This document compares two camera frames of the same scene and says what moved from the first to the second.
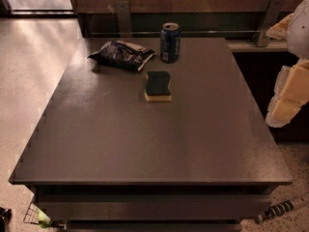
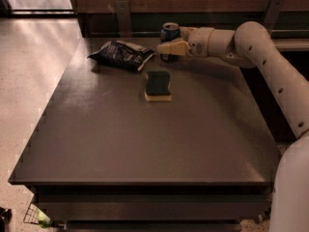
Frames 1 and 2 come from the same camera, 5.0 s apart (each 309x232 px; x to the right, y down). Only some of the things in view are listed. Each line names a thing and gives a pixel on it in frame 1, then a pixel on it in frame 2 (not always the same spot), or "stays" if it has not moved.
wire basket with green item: (36, 216) stays
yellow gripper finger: (295, 93) → (180, 47)
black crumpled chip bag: (124, 54) stays
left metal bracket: (124, 18) stays
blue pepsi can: (170, 43) stays
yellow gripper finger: (280, 31) → (185, 32)
